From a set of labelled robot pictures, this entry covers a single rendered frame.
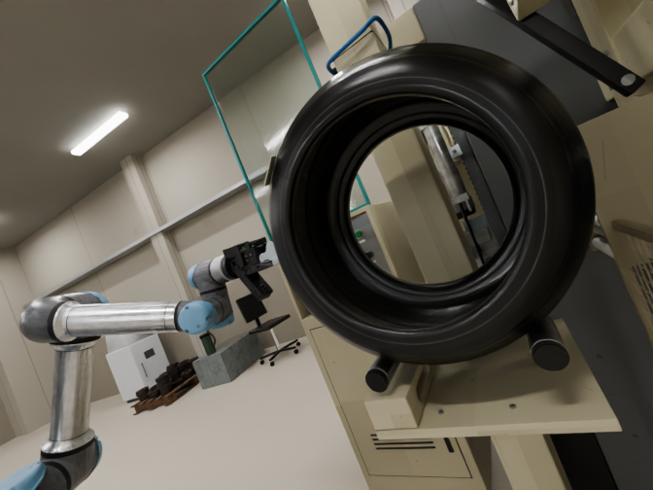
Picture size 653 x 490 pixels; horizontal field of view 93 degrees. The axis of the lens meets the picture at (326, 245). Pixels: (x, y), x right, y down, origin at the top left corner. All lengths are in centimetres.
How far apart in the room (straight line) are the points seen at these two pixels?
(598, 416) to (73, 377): 114
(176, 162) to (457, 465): 590
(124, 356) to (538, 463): 627
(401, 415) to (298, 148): 52
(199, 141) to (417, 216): 540
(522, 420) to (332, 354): 103
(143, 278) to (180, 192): 199
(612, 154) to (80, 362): 134
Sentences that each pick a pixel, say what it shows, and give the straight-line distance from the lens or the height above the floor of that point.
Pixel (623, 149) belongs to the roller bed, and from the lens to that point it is 83.
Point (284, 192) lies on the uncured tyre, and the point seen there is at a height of 129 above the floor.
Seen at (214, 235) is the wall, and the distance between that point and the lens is 583.
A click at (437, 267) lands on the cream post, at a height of 100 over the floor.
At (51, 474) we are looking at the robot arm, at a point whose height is 91.
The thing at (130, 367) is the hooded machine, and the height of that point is 61.
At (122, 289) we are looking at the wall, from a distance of 774.
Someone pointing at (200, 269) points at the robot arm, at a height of 125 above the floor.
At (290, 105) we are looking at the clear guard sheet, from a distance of 150.
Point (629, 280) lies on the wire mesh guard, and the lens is 95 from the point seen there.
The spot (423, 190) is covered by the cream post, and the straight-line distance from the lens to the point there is 88.
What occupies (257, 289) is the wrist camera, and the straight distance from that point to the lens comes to 81.
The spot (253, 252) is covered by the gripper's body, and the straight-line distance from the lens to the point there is 79.
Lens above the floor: 116
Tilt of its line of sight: 1 degrees up
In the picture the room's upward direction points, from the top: 22 degrees counter-clockwise
